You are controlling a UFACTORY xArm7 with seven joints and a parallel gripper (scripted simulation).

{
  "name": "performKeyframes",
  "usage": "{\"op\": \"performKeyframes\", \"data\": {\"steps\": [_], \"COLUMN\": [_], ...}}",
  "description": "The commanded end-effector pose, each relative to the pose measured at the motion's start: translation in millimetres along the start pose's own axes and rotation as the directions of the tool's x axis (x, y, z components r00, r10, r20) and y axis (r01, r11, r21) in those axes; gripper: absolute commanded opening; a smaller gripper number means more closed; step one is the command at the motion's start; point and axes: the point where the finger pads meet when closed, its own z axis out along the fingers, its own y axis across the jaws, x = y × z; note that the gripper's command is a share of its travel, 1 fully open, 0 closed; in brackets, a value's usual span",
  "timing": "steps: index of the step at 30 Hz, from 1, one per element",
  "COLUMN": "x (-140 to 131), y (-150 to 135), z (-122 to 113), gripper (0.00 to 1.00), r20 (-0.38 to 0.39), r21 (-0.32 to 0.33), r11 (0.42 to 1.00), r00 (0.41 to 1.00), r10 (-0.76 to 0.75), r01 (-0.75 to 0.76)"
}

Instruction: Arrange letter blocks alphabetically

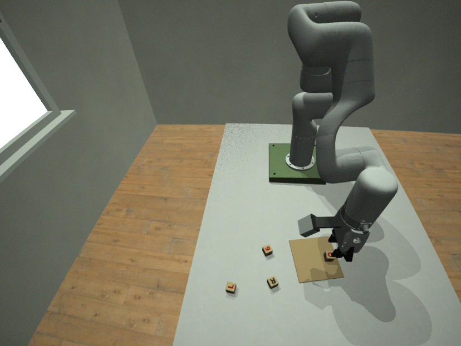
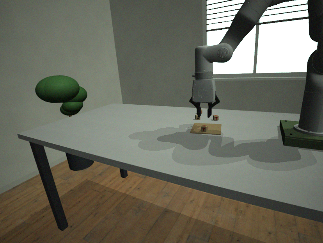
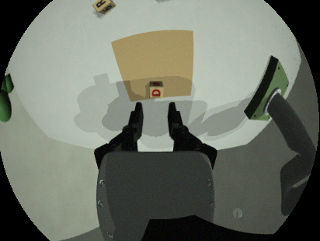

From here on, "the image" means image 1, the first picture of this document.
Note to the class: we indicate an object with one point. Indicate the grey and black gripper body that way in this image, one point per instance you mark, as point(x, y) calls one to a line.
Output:
point(347, 236)

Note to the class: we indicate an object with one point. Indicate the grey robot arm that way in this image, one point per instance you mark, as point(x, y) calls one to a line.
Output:
point(337, 77)

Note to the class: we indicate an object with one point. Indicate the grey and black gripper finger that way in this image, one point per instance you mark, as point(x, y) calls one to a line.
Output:
point(332, 238)
point(348, 255)

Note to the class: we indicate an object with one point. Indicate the tan flat mat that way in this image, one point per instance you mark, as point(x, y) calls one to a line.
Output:
point(308, 256)

